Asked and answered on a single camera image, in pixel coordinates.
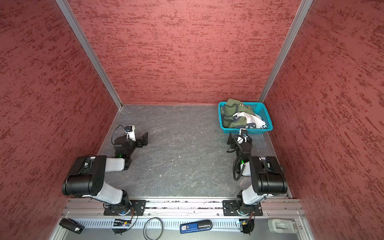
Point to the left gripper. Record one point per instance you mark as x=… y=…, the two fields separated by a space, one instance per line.
x=139 y=142

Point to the left corner aluminium post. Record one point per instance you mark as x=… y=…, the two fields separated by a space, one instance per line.
x=78 y=31

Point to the left circuit board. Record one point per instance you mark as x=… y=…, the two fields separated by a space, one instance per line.
x=120 y=226

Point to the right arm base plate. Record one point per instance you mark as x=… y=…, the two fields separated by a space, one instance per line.
x=233 y=208

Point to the grey white device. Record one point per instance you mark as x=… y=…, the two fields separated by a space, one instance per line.
x=282 y=226

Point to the right corner aluminium post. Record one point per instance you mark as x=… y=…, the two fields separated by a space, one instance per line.
x=291 y=35

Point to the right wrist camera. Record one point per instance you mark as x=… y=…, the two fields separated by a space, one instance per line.
x=243 y=133

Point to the black box device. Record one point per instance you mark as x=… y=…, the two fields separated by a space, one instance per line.
x=71 y=226

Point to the green tank top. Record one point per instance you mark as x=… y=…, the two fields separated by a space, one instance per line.
x=233 y=114

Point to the aluminium rail frame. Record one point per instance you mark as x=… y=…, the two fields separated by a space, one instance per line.
x=169 y=213

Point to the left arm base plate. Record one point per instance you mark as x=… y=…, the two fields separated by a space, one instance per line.
x=135 y=208

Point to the teal plastic basket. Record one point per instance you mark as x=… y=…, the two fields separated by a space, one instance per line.
x=259 y=109

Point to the corner aluminium post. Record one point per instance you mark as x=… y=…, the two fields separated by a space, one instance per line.
x=78 y=31
x=291 y=35

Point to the right circuit board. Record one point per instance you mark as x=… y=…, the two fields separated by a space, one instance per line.
x=246 y=226

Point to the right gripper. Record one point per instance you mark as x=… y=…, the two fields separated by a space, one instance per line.
x=240 y=139

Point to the circuit board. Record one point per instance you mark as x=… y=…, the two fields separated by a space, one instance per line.
x=246 y=226
x=120 y=226

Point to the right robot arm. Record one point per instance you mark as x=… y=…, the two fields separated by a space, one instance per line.
x=267 y=177

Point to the blue black device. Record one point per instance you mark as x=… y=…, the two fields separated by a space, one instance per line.
x=199 y=226

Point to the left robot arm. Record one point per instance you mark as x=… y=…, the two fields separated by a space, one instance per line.
x=86 y=178

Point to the white tank top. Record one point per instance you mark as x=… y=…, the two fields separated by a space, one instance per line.
x=248 y=121

